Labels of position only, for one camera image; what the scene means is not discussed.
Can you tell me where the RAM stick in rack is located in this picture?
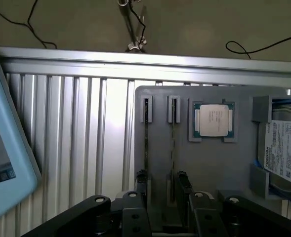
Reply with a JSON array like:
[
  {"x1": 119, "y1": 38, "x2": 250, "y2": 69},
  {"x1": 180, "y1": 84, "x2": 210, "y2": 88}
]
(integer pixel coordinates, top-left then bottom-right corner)
[
  {"x1": 143, "y1": 98, "x2": 151, "y2": 188},
  {"x1": 169, "y1": 98, "x2": 180, "y2": 203}
]

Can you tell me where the grey parts rack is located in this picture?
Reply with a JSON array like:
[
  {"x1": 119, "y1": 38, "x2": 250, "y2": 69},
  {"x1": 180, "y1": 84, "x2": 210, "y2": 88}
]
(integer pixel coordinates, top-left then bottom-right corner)
[{"x1": 133, "y1": 85, "x2": 291, "y2": 233}]

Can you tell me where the CPU with silver lid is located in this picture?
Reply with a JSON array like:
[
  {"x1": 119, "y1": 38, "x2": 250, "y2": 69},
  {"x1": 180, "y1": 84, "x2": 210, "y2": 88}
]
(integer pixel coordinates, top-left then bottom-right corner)
[{"x1": 193, "y1": 103, "x2": 235, "y2": 138}]

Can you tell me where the Toshiba hard disk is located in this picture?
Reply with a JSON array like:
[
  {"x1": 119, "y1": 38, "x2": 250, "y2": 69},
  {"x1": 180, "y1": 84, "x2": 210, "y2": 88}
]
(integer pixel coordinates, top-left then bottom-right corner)
[{"x1": 258, "y1": 103, "x2": 291, "y2": 191}]

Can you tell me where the light blue teach pendant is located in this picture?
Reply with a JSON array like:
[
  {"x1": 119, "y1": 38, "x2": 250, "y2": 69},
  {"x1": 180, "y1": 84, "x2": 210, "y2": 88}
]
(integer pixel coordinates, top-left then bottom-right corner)
[{"x1": 0, "y1": 43, "x2": 42, "y2": 222}]

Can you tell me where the metal tripod stand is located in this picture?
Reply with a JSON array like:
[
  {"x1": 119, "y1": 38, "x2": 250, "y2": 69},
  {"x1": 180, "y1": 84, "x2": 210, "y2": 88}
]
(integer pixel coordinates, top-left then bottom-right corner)
[{"x1": 117, "y1": 0, "x2": 148, "y2": 53}]

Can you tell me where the aluminium table frame rail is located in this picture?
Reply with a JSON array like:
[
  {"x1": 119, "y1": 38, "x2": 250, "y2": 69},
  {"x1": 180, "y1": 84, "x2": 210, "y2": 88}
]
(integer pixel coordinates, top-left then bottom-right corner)
[{"x1": 0, "y1": 45, "x2": 291, "y2": 87}]

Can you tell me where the black cable on floor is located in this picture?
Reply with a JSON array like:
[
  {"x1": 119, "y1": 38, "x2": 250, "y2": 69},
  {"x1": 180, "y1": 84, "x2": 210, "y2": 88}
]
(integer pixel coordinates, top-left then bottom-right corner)
[
  {"x1": 126, "y1": 0, "x2": 146, "y2": 39},
  {"x1": 0, "y1": 0, "x2": 58, "y2": 49},
  {"x1": 225, "y1": 32, "x2": 291, "y2": 60}
]

